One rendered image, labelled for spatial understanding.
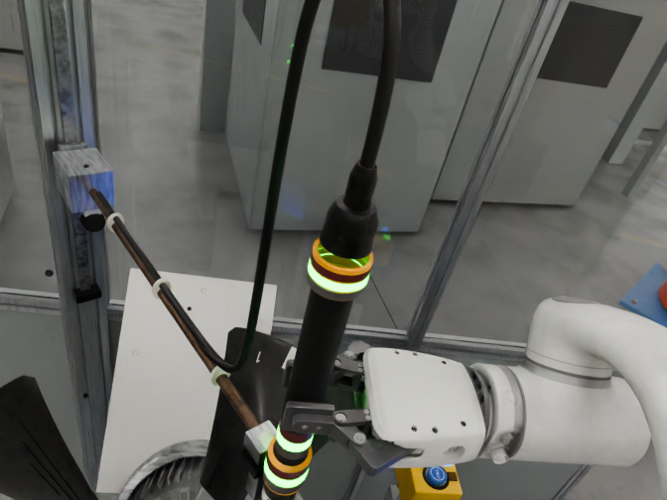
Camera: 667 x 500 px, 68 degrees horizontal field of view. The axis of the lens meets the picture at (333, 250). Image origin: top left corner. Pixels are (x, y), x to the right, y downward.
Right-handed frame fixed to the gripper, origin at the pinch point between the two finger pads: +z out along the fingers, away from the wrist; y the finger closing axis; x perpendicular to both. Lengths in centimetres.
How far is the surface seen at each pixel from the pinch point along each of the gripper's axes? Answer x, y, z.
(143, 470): -47, 19, 19
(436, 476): -52, 24, -36
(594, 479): -159, 91, -169
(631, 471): -159, 97, -193
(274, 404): -21.1, 14.8, 0.3
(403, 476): -58, 27, -31
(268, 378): -19.8, 18.0, 1.4
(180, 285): -26, 42, 17
